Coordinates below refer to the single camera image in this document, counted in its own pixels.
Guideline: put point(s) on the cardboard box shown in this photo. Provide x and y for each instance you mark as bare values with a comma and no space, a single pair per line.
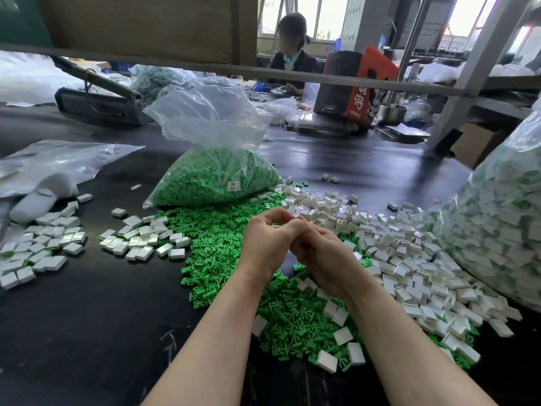
479,144

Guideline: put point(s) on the large bag of white caps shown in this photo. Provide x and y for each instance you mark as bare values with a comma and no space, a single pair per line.
519,217

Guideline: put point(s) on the crumpled white plastic bag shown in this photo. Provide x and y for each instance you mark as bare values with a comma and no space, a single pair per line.
285,110

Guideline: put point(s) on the black and red box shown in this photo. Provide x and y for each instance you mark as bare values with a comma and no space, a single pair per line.
352,88

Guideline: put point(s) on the person's right hand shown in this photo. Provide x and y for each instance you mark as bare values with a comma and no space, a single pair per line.
336,262

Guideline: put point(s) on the black table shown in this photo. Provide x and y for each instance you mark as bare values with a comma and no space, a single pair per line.
84,344

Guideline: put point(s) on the pile of assembled white pieces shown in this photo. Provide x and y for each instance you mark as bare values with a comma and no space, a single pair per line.
42,247

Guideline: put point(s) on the pile of green parts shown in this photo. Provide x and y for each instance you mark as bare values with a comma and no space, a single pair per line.
211,237

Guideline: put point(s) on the white plastic sheet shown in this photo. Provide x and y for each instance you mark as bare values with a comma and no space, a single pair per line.
37,78

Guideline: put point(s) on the brown board panel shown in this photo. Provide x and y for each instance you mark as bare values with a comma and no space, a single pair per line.
133,26

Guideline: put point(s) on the person's left hand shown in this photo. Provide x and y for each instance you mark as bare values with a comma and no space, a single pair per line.
269,245

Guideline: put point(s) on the bag of green clips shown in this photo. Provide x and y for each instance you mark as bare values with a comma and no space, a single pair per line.
220,174

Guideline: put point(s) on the empty clear plastic bag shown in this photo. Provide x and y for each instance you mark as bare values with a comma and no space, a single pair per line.
59,159

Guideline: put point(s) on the metal bowl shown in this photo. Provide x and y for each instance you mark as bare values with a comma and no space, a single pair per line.
392,114

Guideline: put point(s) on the white paper sheets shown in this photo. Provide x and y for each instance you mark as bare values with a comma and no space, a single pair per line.
403,131

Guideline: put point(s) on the person's left forearm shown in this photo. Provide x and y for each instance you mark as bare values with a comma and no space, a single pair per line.
210,362

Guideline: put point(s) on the white bags on shelf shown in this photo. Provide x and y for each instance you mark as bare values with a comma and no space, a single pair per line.
472,71

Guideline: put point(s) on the grey metal shelf frame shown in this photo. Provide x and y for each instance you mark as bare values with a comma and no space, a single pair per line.
169,65

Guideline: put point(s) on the person's right forearm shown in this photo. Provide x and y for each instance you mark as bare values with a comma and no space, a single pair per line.
427,364

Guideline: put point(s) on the clear bag of pale parts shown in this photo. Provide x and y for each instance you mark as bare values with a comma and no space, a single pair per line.
175,82

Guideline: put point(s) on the pile of white plastic caps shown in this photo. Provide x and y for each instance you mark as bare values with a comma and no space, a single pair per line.
434,258

